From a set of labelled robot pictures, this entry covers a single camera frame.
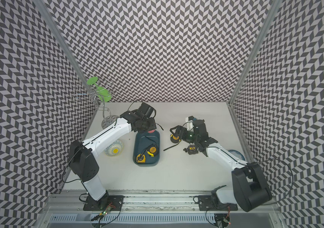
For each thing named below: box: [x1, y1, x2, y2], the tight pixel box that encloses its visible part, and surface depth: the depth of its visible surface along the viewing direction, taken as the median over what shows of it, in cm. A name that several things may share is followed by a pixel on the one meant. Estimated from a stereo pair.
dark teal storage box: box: [132, 131, 161, 167], surface depth 93 cm
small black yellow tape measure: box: [182, 144, 199, 155], surface depth 91 cm
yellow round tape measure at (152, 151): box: [145, 145, 158, 158], surface depth 90 cm
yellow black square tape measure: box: [135, 153, 146, 163], surface depth 88 cm
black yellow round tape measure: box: [163, 133, 182, 152], surface depth 97 cm
